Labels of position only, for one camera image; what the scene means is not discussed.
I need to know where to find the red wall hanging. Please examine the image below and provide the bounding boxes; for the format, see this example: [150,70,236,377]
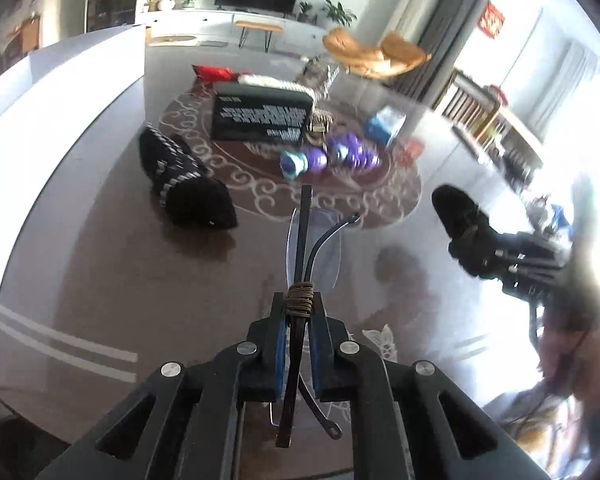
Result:
[478,1,505,39]

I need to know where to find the black metal hair clips bundle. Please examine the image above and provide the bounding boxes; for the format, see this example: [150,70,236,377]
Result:
[276,184,359,448]

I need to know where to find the blue white nail cream box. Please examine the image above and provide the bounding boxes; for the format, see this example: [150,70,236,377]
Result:
[364,106,407,148]

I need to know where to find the purple toy figure bundle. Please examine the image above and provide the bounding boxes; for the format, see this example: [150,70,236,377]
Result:
[279,132,381,180]

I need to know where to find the green potted plant right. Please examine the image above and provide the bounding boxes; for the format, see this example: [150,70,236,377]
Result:
[321,0,357,28]

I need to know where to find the gold rhinestone hair claw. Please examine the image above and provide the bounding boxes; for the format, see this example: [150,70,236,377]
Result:
[304,108,333,148]

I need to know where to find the white floor air conditioner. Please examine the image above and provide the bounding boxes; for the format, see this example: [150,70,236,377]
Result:
[381,0,440,44]

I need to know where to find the small potted plant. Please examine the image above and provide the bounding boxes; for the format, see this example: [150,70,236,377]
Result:
[298,1,313,23]

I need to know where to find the red packet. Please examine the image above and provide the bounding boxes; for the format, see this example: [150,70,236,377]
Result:
[191,65,238,82]

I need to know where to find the grey curtain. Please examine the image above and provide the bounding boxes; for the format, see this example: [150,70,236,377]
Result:
[397,0,488,106]

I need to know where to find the orange butterfly lounge chair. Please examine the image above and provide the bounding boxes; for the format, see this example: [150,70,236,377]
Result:
[323,27,431,79]

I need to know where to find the black odor removing bar box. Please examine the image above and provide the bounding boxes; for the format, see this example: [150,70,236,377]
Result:
[210,81,315,146]

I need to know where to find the wooden bench hairpin legs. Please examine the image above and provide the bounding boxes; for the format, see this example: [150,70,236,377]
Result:
[234,20,285,52]

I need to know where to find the white knitted cloth bundle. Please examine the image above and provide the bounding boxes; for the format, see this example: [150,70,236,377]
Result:
[237,74,316,102]

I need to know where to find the white tv cabinet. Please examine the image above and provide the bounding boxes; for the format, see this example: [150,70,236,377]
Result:
[137,9,327,54]

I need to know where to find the wooden dining chair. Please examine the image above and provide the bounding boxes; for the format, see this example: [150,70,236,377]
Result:
[440,70,504,148]

